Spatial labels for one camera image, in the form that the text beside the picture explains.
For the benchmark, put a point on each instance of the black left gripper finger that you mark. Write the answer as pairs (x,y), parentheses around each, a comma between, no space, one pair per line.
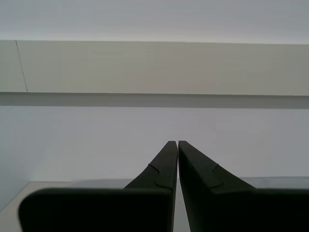
(241,210)
(96,210)

